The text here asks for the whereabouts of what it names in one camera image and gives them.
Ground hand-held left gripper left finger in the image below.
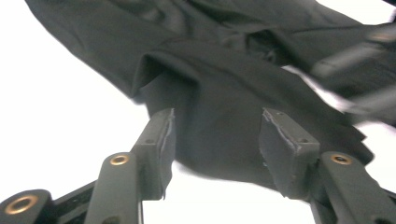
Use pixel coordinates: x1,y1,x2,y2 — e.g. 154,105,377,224
130,107,177,201

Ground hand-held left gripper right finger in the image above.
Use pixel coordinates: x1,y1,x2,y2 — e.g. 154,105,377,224
258,107,321,200

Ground black pants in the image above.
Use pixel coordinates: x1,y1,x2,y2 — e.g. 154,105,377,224
24,0,396,191

